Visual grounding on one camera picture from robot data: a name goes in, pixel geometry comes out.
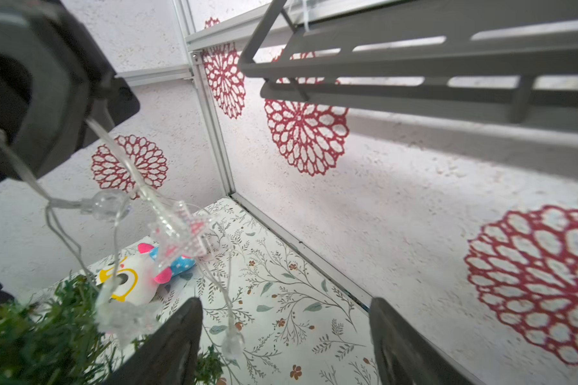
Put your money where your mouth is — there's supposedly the white pink plush toy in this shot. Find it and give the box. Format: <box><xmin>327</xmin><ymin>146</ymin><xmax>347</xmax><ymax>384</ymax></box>
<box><xmin>112</xmin><ymin>242</ymin><xmax>196</xmax><ymax>306</ymax></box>

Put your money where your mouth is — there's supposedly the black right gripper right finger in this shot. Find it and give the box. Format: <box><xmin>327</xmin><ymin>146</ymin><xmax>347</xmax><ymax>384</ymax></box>
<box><xmin>369</xmin><ymin>298</ymin><xmax>475</xmax><ymax>384</ymax></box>

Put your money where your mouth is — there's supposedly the grey wall shelf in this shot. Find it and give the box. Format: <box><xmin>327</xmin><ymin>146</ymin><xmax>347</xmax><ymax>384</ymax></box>
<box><xmin>239</xmin><ymin>1</ymin><xmax>578</xmax><ymax>132</ymax></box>

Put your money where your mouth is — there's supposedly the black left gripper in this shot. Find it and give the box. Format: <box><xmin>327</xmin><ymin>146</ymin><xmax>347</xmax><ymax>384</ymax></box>
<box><xmin>0</xmin><ymin>1</ymin><xmax>141</xmax><ymax>177</ymax></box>

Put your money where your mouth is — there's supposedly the left small green christmas tree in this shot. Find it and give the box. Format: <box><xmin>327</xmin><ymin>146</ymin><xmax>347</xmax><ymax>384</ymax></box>
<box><xmin>0</xmin><ymin>276</ymin><xmax>223</xmax><ymax>384</ymax></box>

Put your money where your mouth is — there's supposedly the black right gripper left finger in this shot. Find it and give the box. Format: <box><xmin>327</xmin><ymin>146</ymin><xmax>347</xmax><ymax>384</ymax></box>
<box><xmin>104</xmin><ymin>298</ymin><xmax>202</xmax><ymax>385</ymax></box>

